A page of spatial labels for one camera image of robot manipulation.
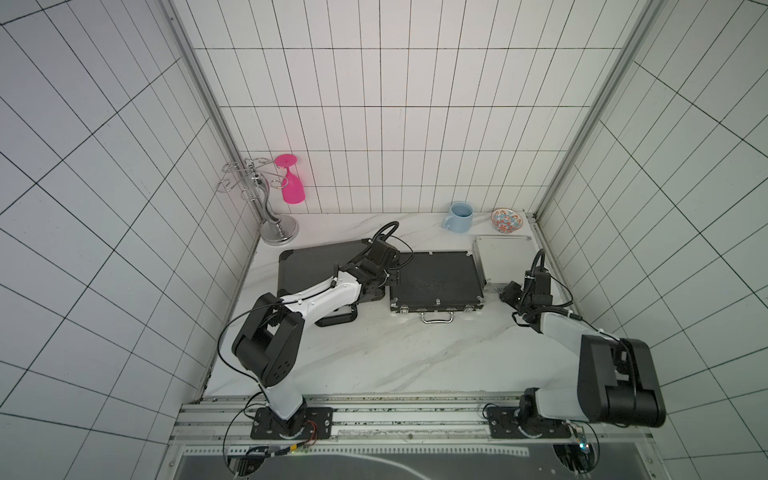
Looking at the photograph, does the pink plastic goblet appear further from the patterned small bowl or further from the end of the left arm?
the patterned small bowl

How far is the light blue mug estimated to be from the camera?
3.71ft

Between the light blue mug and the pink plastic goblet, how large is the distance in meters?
0.57

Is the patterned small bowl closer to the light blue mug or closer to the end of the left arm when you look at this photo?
the light blue mug

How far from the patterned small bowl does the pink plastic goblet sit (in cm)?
76

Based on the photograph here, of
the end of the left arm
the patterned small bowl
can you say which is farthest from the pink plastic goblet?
the patterned small bowl

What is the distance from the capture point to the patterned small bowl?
1.15 m

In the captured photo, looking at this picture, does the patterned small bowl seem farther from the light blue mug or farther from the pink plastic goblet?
the pink plastic goblet

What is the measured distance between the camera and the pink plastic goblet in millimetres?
1002

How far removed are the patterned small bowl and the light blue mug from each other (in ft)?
0.31

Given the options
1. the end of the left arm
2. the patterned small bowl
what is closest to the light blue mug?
the patterned small bowl
